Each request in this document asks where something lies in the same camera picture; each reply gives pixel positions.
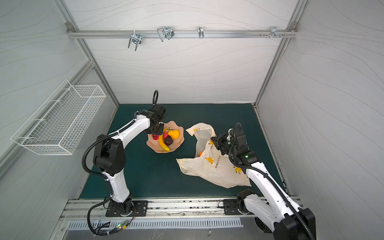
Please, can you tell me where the metal bracket hook right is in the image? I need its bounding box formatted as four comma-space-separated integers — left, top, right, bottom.
260, 27, 286, 39

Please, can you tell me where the metal U-bolt hook middle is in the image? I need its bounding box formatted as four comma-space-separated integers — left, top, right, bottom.
157, 26, 175, 42

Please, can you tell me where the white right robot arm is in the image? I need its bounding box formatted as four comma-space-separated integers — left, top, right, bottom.
211, 123, 317, 240

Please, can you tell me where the metal u-bolt hook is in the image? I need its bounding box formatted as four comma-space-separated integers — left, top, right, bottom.
157, 26, 175, 42
128, 32, 142, 51

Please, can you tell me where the aluminium top crossbar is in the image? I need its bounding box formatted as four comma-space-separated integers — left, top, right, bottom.
67, 29, 299, 39

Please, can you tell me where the white wire basket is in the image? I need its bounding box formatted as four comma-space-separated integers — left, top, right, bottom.
11, 80, 106, 156

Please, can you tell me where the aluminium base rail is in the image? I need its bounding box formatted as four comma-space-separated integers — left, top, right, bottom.
60, 197, 241, 220

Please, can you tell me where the long yellow toy banana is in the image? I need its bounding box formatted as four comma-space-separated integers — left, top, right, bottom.
158, 128, 170, 152

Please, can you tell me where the dark purple toy plum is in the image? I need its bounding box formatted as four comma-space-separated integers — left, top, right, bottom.
163, 136, 174, 146

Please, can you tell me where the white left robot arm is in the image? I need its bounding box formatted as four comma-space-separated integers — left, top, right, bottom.
93, 104, 166, 217

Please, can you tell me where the black corrugated left cable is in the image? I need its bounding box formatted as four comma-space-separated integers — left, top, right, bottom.
81, 89, 160, 237

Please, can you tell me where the white vented floor strip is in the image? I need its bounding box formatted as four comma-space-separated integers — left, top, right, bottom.
67, 218, 244, 231

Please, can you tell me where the pink scalloped plastic bowl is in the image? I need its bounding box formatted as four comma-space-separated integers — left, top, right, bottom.
146, 121, 185, 154

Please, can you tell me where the pink red toy strawberry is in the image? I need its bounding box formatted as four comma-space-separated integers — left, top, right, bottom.
163, 130, 169, 139

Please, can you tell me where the metal U-bolt hook left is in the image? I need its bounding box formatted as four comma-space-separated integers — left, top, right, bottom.
128, 32, 142, 51

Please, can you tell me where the yellow toy pear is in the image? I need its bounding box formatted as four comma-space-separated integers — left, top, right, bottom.
168, 129, 180, 140

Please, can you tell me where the cream banana-print plastic bag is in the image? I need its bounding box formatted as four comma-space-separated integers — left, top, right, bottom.
177, 123, 251, 189

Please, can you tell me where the metal clamp hook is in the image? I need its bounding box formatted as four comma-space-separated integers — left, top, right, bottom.
198, 27, 204, 39

